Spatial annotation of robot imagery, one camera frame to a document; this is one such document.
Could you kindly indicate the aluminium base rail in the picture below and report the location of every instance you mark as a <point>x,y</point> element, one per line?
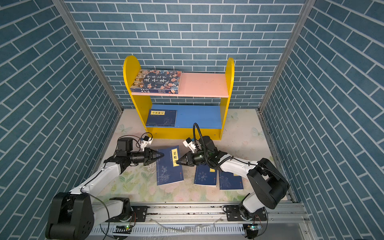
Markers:
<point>211,213</point>

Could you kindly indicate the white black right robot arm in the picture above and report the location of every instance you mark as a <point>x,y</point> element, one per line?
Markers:
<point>269,185</point>

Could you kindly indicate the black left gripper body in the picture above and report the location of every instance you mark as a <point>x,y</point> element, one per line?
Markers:
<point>137,157</point>

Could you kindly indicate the aluminium corner post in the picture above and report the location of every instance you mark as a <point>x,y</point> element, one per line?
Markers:
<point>304,14</point>
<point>81,41</point>

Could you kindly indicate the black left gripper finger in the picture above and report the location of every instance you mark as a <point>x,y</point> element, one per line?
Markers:
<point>154,157</point>
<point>155,153</point>

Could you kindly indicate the blue book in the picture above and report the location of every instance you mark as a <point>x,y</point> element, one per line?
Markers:
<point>168,171</point>
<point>229,181</point>
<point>205,176</point>
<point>161,118</point>

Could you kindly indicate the yellow pink blue bookshelf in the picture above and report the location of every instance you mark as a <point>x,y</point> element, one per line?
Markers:
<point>203,98</point>

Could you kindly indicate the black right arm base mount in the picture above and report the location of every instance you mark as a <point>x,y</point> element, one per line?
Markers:
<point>235,213</point>

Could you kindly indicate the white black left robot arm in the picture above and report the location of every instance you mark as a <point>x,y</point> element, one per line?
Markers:
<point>73,214</point>

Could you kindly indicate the colourful cartoon cover book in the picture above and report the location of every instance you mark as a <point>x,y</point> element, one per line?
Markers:
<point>157,81</point>

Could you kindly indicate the aluminium right corner post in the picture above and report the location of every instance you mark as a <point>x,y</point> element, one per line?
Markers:
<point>304,14</point>

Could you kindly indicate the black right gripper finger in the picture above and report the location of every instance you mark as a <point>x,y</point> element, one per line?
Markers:
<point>186,158</point>
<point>184,162</point>

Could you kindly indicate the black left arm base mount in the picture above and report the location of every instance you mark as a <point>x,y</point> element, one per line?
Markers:
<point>137,214</point>

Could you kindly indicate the aluminium left corner post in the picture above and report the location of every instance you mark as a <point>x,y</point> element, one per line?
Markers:
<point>81,41</point>

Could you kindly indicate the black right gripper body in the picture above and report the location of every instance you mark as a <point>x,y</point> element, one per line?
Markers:
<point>199,157</point>

